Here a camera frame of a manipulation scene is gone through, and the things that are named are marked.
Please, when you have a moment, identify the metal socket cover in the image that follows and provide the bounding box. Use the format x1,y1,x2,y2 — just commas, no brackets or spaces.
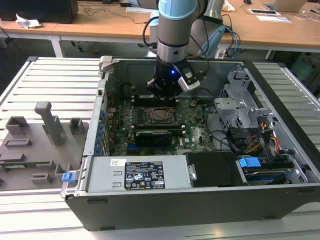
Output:
147,107,179,125

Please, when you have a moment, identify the green motherboard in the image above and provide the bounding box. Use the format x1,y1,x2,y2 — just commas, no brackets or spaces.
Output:
104,96,220,156

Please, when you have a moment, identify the silver power supply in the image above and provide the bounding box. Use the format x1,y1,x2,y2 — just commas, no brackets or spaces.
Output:
86,155,189,194

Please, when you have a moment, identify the beige laptop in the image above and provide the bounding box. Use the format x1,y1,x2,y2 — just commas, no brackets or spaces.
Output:
274,0,309,13

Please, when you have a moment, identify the blue expansion slot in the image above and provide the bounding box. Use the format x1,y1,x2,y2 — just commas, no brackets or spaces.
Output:
126,143,141,155

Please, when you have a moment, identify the green RAM stick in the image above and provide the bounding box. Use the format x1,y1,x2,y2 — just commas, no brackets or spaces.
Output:
0,161,51,168

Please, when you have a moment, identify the white paper sheet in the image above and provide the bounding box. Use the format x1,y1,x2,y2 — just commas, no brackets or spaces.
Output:
255,14,292,24

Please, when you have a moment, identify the black open PC case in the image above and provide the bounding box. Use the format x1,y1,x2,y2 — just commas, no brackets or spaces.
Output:
61,55,320,232

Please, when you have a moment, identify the black plastic shroud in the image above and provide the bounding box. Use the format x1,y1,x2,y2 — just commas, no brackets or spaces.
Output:
184,151,249,189

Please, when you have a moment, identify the grey parts rack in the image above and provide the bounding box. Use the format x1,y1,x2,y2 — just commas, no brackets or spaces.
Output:
0,101,90,192

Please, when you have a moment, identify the black computer box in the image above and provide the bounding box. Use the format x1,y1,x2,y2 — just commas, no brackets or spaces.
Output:
0,0,80,25

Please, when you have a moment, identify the flat white tablet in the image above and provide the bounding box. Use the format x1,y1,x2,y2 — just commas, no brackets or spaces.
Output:
248,8,279,16

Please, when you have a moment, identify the silver perforated drive cage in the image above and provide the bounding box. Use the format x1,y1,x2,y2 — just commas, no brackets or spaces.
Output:
213,69,278,133

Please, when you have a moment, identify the crumpled white paper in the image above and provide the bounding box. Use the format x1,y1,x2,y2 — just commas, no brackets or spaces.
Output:
15,13,43,30

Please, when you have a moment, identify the hard disk in blue carrier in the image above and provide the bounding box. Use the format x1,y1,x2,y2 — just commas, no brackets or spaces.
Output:
237,155,291,187

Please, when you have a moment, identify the CPU socket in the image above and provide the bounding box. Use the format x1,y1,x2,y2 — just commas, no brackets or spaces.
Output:
144,105,181,126

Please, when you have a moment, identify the white crumpled bag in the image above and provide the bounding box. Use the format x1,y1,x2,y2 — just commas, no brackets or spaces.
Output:
222,0,237,12

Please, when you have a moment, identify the grey case latch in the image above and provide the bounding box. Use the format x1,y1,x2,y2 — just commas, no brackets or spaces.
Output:
98,55,115,76

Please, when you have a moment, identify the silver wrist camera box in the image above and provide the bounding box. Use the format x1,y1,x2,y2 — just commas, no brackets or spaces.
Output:
174,63,202,93

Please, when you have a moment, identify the black graphics card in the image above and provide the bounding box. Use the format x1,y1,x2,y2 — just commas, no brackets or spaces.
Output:
134,129,174,148

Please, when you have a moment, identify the pale green chair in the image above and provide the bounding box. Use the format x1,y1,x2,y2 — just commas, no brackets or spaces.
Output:
291,53,320,84

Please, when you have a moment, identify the blue case latch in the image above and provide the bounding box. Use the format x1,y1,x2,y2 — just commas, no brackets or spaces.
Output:
61,172,76,184

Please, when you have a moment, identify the orange yellow wire bundle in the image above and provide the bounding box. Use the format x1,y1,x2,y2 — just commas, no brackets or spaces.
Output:
246,119,280,154

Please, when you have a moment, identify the blue cable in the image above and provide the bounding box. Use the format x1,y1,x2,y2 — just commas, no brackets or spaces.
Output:
224,25,242,60

